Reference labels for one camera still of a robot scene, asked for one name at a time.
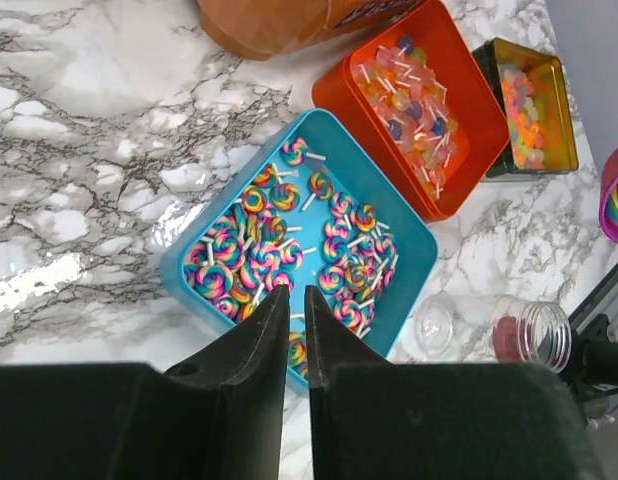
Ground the purple plastic scoop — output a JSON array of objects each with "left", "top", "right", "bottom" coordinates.
[{"left": 599, "top": 148, "right": 618, "bottom": 244}]

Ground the orange candy tray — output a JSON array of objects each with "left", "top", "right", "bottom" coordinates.
[{"left": 312, "top": 1, "right": 509, "bottom": 222}]

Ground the gold tin candy tray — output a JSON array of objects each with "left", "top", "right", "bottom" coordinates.
[{"left": 473, "top": 37, "right": 579, "bottom": 182}]

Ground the aluminium rail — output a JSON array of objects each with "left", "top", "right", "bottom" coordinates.
[{"left": 570, "top": 262, "right": 618, "bottom": 342}]

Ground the teal candy tray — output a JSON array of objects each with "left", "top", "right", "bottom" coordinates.
[{"left": 160, "top": 109, "right": 438, "bottom": 391}]

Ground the clear plastic jar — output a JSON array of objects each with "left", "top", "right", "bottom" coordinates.
[{"left": 413, "top": 293, "right": 572, "bottom": 373}]

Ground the orange plastic bin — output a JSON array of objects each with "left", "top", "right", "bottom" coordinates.
[{"left": 198, "top": 0, "right": 419, "bottom": 60}]

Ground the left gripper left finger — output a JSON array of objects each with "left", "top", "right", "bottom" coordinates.
[{"left": 0, "top": 287, "right": 290, "bottom": 479}]

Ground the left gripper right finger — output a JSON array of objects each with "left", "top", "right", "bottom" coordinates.
[{"left": 304, "top": 286, "right": 604, "bottom": 479}]

